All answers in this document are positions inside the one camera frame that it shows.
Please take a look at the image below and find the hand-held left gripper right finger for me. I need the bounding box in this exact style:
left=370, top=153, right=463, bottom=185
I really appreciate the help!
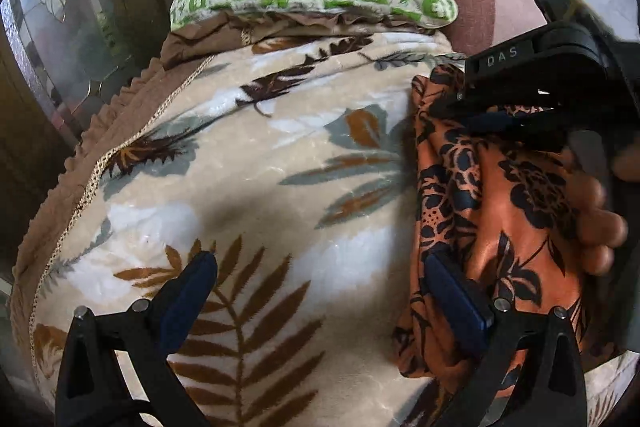
left=424, top=252, right=588, bottom=427

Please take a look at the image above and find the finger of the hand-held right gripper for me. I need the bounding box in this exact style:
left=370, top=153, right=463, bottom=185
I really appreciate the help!
left=430, top=91, right=563, bottom=118
left=460, top=111, right=572, bottom=154

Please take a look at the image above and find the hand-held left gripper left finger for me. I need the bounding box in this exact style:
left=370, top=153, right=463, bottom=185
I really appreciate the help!
left=54, top=249, right=219, bottom=427

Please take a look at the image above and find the orange black floral blouse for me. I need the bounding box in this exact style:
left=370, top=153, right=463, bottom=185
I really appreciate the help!
left=392, top=64, right=626, bottom=408

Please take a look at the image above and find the person's right hand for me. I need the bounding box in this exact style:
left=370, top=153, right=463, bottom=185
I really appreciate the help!
left=561, top=145, right=640, bottom=278

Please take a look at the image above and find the beige leaf-print blanket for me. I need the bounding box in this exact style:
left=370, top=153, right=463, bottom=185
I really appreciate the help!
left=30, top=29, right=640, bottom=427

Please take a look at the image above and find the brown frilled sofa cover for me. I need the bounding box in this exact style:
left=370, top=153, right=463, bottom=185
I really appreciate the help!
left=10, top=14, right=441, bottom=408

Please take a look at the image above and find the wooden stained glass door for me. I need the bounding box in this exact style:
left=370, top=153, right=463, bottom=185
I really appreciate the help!
left=0, top=0, right=171, bottom=258

